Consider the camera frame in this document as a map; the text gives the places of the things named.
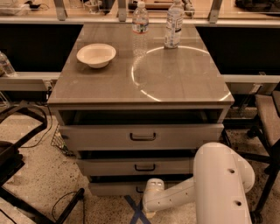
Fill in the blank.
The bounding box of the left clear water bottle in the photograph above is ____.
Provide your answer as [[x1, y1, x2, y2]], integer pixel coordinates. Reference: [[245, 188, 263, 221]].
[[132, 1, 149, 34]]

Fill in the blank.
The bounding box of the clear water bottle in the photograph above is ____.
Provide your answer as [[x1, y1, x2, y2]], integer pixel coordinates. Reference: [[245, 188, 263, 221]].
[[164, 0, 184, 49], [132, 1, 149, 34]]

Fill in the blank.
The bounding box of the grey three-drawer cabinet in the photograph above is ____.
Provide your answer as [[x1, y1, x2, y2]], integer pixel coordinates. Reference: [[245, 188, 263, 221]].
[[48, 24, 234, 186]]

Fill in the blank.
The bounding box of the black floor cable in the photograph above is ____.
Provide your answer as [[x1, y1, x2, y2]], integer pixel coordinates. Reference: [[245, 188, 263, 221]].
[[51, 190, 86, 224]]

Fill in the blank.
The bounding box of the right clear water bottle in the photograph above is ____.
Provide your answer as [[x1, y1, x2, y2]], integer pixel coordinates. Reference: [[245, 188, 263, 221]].
[[164, 0, 184, 49]]

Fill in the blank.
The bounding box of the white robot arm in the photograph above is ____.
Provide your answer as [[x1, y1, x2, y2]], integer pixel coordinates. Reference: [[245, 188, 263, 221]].
[[143, 143, 255, 224]]

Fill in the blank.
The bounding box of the white paper bowl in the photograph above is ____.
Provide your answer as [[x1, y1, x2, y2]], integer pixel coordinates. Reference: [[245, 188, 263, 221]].
[[76, 44, 116, 68]]

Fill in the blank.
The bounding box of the black office chair right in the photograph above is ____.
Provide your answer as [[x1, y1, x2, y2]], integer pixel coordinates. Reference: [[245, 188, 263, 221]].
[[221, 82, 280, 224]]

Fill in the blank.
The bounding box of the black chair left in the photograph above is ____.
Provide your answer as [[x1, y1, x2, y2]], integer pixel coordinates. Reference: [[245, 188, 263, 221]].
[[0, 100, 86, 224]]

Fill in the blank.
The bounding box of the grey drawer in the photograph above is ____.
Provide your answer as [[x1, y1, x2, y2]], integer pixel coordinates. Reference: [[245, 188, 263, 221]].
[[88, 181, 147, 196], [59, 123, 224, 151], [76, 157, 194, 176]]

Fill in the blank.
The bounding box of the wire mesh basket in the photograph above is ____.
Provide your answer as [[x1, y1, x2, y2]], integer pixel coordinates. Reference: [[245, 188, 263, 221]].
[[51, 125, 74, 157]]

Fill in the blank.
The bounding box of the water bottle far left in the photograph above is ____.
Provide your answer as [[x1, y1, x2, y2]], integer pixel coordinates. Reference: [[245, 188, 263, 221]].
[[0, 52, 17, 77]]

